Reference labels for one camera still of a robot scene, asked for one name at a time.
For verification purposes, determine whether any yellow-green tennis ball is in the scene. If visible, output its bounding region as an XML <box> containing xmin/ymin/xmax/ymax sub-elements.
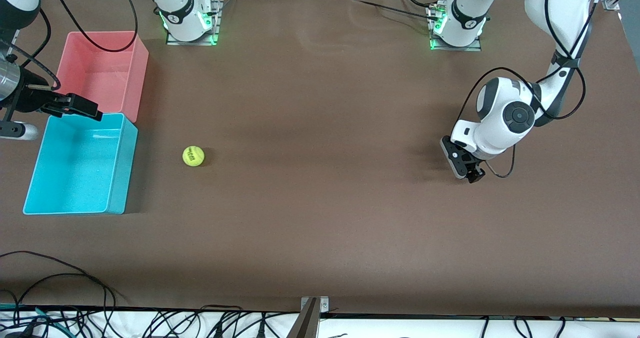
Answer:
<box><xmin>182</xmin><ymin>146</ymin><xmax>205</xmax><ymax>167</ymax></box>

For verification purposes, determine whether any pink plastic bin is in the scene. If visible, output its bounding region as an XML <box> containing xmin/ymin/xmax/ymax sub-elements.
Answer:
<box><xmin>46</xmin><ymin>31</ymin><xmax>150</xmax><ymax>124</ymax></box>

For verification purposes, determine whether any blue plastic bin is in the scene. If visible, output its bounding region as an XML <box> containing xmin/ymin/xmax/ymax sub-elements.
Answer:
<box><xmin>23</xmin><ymin>113</ymin><xmax>139</xmax><ymax>215</ymax></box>

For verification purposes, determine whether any brown table cover sheet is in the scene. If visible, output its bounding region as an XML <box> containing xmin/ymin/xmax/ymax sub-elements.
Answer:
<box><xmin>0</xmin><ymin>0</ymin><xmax>640</xmax><ymax>318</ymax></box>

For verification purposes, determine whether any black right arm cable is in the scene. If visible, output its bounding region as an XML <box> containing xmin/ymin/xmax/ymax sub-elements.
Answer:
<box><xmin>0</xmin><ymin>0</ymin><xmax>139</xmax><ymax>91</ymax></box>

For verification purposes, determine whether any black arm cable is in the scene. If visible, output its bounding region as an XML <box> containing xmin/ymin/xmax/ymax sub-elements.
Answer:
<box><xmin>0</xmin><ymin>0</ymin><xmax>139</xmax><ymax>91</ymax></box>
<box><xmin>456</xmin><ymin>0</ymin><xmax>587</xmax><ymax>178</ymax></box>

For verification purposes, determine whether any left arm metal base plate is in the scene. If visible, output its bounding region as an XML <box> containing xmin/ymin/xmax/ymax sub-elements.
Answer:
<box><xmin>429</xmin><ymin>3</ymin><xmax>483</xmax><ymax>52</ymax></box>

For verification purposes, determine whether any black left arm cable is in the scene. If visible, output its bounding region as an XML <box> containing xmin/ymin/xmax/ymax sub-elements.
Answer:
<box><xmin>456</xmin><ymin>0</ymin><xmax>587</xmax><ymax>178</ymax></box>

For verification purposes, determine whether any long looping black cable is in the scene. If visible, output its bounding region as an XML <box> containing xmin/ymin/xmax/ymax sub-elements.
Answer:
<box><xmin>0</xmin><ymin>250</ymin><xmax>126</xmax><ymax>311</ymax></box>

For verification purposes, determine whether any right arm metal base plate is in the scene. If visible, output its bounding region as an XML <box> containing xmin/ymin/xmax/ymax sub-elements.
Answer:
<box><xmin>166</xmin><ymin>0</ymin><xmax>222</xmax><ymax>46</ymax></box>

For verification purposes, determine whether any thin grey cable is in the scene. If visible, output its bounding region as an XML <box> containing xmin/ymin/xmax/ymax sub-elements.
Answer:
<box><xmin>212</xmin><ymin>0</ymin><xmax>241</xmax><ymax>16</ymax></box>

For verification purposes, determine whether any small metal bracket plate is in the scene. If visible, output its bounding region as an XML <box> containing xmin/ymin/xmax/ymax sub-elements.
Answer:
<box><xmin>300</xmin><ymin>296</ymin><xmax>330</xmax><ymax>312</ymax></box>

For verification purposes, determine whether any teal cable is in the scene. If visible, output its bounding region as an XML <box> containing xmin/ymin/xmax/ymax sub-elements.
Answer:
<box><xmin>0</xmin><ymin>303</ymin><xmax>66</xmax><ymax>331</ymax></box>

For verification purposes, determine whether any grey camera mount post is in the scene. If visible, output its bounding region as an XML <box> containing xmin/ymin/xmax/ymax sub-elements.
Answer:
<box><xmin>286</xmin><ymin>298</ymin><xmax>321</xmax><ymax>338</ymax></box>

